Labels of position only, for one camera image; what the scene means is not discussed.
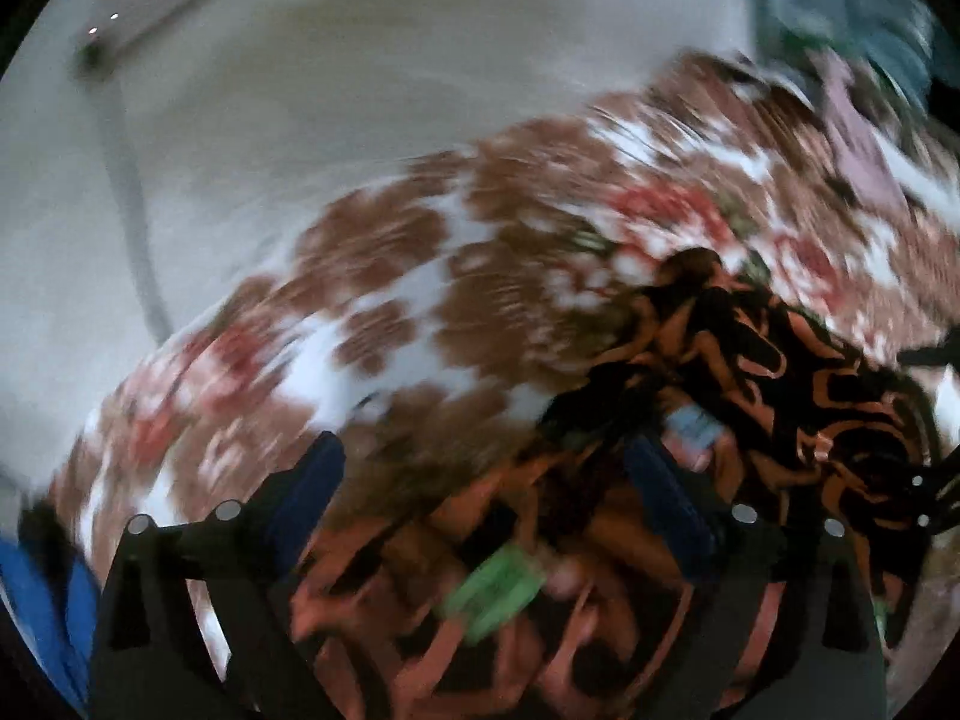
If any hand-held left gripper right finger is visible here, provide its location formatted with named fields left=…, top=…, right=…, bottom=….
left=625, top=435, right=891, bottom=720

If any blue cloth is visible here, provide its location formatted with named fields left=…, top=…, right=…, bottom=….
left=0, top=531, right=100, bottom=715

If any brown floral blanket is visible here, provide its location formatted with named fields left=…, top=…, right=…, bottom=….
left=45, top=51, right=960, bottom=691

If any teal cloth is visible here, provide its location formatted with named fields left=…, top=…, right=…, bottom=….
left=757, top=0, right=936, bottom=107

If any pink cloth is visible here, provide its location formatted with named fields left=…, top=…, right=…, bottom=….
left=820, top=51, right=914, bottom=212

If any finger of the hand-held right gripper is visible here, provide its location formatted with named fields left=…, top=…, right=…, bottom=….
left=897, top=343, right=960, bottom=372
left=902, top=444, right=960, bottom=542

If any black garment with orange print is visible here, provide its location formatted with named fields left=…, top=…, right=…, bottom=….
left=289, top=247, right=947, bottom=720

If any dark wall cable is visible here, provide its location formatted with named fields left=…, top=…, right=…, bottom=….
left=94, top=79, right=173, bottom=342

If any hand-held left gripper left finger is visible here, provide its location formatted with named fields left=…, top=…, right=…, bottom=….
left=88, top=431, right=391, bottom=720

